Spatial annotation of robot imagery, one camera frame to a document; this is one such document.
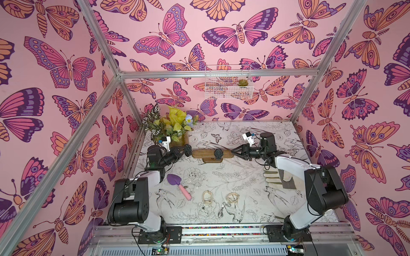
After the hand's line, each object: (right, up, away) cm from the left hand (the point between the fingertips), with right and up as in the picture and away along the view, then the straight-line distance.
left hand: (189, 147), depth 87 cm
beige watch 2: (+24, -27, -1) cm, 36 cm away
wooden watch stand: (+11, -6, +6) cm, 13 cm away
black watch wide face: (+16, -4, +5) cm, 18 cm away
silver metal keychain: (+17, -33, -7) cm, 38 cm away
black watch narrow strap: (-1, -1, 0) cm, 2 cm away
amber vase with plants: (-7, +13, +1) cm, 15 cm away
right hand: (+24, -2, -2) cm, 24 cm away
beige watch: (+10, -27, -1) cm, 29 cm away
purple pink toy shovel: (-8, -19, +3) cm, 21 cm away
